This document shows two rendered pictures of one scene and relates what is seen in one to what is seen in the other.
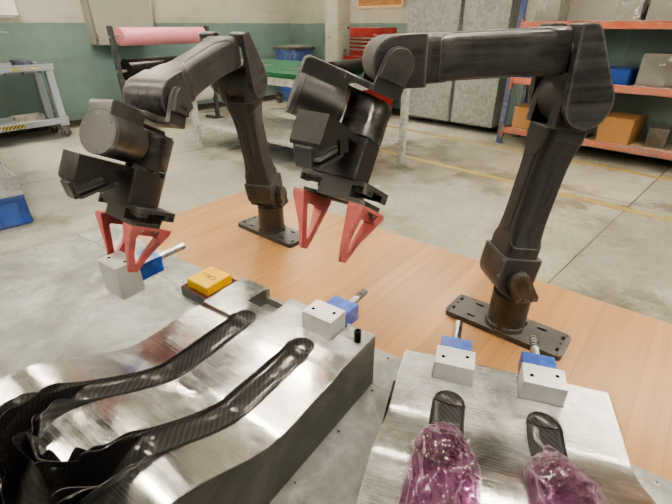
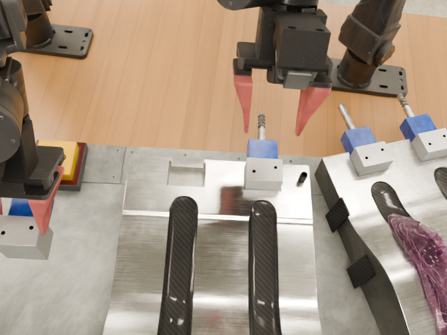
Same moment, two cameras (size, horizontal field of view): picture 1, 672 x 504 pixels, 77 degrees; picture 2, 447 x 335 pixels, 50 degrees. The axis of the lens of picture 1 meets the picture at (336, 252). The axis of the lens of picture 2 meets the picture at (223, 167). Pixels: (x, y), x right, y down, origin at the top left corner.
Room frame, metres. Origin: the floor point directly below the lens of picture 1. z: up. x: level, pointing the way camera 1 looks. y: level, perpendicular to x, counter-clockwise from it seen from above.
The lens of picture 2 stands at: (0.27, 0.27, 1.48)
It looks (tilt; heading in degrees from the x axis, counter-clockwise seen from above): 60 degrees down; 320
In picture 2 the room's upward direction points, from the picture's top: 7 degrees clockwise
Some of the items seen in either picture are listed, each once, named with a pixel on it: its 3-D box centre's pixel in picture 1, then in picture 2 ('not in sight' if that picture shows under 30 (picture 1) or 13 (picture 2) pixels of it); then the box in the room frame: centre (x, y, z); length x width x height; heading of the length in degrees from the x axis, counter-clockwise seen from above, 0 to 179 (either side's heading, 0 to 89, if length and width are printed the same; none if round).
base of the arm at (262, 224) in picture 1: (271, 218); (32, 23); (0.98, 0.16, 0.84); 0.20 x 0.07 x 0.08; 50
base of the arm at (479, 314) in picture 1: (508, 308); (358, 64); (0.59, -0.30, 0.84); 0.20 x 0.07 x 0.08; 50
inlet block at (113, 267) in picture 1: (149, 261); (32, 201); (0.59, 0.30, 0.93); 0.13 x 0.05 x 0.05; 144
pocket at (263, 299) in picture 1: (271, 309); (187, 177); (0.54, 0.10, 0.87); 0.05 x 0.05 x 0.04; 54
